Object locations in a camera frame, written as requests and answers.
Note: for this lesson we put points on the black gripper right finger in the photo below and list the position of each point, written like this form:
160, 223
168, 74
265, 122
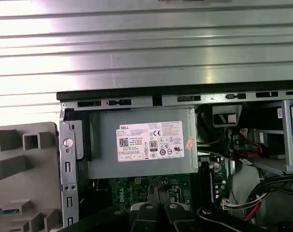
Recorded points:
175, 217

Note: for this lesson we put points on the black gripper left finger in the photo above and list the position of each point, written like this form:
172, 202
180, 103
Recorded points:
146, 217

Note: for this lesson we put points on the RAM stick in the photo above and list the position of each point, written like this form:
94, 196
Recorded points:
4, 210

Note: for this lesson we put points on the green Dell motherboard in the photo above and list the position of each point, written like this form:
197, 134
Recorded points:
134, 191

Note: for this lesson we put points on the grey power supply unit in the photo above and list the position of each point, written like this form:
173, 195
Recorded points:
103, 157

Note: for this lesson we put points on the black open PC case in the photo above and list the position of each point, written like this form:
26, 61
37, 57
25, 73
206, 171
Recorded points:
71, 174

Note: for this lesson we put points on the grey parts rack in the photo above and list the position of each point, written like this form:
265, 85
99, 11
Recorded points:
40, 174

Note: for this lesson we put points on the silver drive cage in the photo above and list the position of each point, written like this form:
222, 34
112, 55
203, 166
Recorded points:
287, 125

